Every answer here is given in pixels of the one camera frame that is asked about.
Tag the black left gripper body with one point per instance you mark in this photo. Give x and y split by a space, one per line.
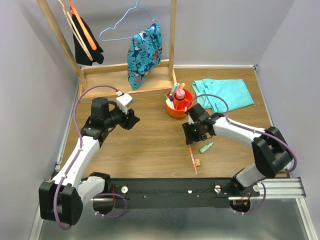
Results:
119 117

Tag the green grey highlighter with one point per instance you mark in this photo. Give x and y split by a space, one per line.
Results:
173 90

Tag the orange pen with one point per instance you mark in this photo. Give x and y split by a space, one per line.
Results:
193 159

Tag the teal folded t-shirt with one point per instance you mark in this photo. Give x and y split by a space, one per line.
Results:
221 95

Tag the light blue wire hanger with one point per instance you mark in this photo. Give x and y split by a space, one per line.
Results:
136 18

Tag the white marker green cap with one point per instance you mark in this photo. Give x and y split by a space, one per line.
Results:
166 97

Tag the yellow pink highlighter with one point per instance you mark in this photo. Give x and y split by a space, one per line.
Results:
182 86

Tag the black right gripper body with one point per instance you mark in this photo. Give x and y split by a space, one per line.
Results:
193 132

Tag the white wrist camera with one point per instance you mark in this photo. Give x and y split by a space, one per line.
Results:
191 117
124 102

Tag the blue patterned hanging shirt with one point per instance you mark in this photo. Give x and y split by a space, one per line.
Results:
144 54

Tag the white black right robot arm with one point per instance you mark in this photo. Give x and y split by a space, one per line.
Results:
270 151

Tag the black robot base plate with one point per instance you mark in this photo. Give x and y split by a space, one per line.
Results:
165 193

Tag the small tan eraser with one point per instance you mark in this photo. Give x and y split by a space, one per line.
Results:
197 162

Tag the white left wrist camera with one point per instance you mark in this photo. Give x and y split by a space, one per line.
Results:
124 102

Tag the light wooden hanger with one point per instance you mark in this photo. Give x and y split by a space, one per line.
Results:
75 31

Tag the orange round divided organizer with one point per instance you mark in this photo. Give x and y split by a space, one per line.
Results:
179 111

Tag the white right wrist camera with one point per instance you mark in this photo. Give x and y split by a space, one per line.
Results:
191 117

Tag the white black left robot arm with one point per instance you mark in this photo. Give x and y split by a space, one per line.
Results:
62 198

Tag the wooden clothes rack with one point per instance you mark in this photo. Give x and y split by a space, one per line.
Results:
157 82

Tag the orange plastic hanger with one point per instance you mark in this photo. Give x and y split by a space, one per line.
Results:
84 29

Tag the small green bottle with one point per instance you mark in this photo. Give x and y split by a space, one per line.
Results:
206 147

